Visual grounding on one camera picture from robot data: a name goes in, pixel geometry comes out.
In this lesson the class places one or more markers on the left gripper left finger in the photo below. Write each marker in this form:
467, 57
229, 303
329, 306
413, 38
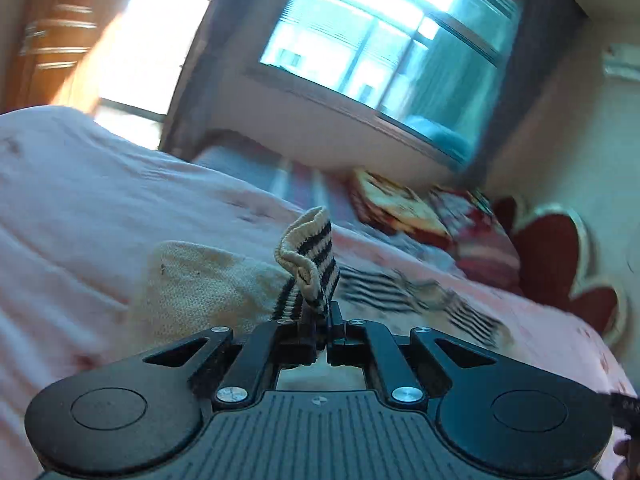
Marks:
140, 416

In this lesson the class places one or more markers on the grey right curtain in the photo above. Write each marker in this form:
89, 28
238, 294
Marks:
546, 30

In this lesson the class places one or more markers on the red heart-shaped headboard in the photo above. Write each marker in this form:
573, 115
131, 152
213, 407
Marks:
555, 249

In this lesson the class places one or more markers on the right hand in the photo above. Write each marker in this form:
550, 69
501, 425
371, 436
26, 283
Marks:
628, 450

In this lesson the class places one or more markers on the blue bedding outside window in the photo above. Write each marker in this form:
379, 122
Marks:
448, 141

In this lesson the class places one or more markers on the striped pillow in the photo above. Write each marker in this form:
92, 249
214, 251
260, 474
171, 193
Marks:
480, 246

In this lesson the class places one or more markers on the pink floral bed sheet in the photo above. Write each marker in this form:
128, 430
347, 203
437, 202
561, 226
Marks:
82, 211

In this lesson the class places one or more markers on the brown wooden door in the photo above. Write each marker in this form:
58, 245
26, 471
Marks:
49, 63

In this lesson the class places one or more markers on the yellow red folded blanket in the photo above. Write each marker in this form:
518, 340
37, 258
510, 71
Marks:
393, 208

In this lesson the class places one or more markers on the white air conditioner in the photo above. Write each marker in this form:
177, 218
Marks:
622, 61

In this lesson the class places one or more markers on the grey left curtain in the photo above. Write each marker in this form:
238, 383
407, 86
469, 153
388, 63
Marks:
192, 102

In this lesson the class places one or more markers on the cream striped knit sweater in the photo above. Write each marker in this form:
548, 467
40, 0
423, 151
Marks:
190, 287

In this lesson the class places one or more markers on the glass sliding window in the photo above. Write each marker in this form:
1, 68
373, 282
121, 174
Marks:
385, 60

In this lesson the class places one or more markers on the grey curtain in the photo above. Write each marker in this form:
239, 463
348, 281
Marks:
192, 102
546, 30

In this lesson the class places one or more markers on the striped mattress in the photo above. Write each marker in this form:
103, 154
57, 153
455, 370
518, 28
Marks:
301, 185

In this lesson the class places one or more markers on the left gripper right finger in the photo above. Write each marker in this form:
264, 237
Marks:
435, 404

